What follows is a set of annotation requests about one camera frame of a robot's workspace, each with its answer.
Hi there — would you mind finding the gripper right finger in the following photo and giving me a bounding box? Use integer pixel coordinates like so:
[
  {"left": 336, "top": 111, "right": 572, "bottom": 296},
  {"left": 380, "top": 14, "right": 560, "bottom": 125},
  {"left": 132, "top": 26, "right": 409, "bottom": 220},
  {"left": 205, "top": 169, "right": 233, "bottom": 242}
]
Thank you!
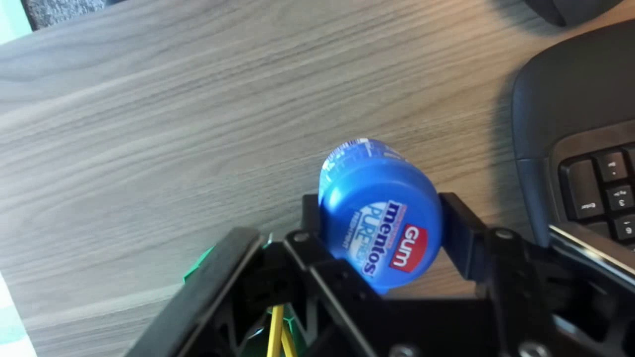
[{"left": 441, "top": 193, "right": 560, "bottom": 357}]

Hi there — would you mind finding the yellow pencil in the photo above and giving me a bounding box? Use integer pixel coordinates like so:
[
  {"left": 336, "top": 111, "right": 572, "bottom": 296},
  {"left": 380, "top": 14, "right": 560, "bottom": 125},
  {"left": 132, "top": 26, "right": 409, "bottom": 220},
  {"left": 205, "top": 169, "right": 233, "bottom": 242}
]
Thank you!
[{"left": 266, "top": 306, "right": 296, "bottom": 357}]

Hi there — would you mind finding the black ergonomic keyboard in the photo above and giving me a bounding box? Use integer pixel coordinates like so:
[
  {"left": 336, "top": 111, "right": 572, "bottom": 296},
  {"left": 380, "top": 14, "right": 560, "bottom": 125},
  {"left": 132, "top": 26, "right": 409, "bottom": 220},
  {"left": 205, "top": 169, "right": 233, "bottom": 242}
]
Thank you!
[{"left": 509, "top": 18, "right": 635, "bottom": 250}]

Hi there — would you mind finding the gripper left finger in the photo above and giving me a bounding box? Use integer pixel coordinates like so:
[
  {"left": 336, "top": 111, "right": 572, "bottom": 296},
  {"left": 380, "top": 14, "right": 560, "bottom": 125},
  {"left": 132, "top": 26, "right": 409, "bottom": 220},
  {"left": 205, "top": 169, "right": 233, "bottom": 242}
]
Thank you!
[{"left": 126, "top": 228, "right": 263, "bottom": 357}]

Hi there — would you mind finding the blue gum bottle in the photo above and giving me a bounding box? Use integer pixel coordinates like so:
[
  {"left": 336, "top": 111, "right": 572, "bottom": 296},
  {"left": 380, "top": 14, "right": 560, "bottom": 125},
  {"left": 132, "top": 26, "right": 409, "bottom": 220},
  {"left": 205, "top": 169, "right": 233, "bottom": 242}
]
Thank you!
[{"left": 318, "top": 139, "right": 443, "bottom": 294}]

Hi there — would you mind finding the black computer mouse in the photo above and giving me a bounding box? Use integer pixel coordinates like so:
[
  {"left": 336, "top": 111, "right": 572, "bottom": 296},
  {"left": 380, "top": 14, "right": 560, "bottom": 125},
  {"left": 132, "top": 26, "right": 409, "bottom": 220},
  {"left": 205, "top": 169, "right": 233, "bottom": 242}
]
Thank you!
[{"left": 522, "top": 0, "right": 622, "bottom": 28}]

